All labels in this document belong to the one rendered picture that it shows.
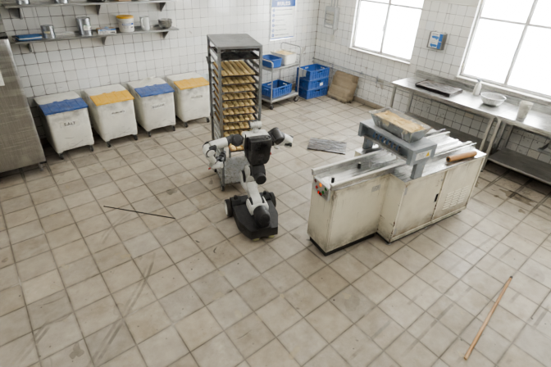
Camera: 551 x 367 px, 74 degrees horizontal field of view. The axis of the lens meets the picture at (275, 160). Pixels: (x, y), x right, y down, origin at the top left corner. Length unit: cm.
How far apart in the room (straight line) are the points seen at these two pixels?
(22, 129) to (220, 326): 349
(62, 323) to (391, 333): 267
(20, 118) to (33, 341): 275
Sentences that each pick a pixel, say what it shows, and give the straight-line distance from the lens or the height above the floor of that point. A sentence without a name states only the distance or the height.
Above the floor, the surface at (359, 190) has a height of 75.
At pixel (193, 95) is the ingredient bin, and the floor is 56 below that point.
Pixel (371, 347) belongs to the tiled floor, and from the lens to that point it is 331.
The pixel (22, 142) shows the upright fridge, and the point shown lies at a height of 51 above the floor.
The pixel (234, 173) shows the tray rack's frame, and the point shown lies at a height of 15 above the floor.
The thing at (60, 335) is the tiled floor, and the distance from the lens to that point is 357.
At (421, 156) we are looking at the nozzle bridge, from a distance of 361.
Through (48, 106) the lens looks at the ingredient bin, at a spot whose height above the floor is 75.
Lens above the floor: 267
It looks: 30 degrees down
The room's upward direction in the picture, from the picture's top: 3 degrees clockwise
